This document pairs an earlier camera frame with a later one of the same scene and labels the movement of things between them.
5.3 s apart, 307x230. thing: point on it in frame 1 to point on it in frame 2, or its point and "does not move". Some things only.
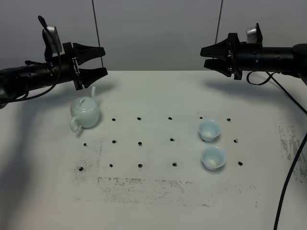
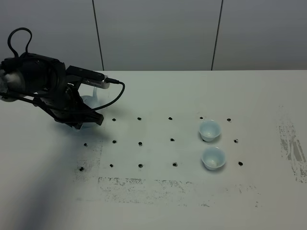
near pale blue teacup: x=213 y=157 does not move
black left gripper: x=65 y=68 to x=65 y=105
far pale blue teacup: x=209 y=129 does not move
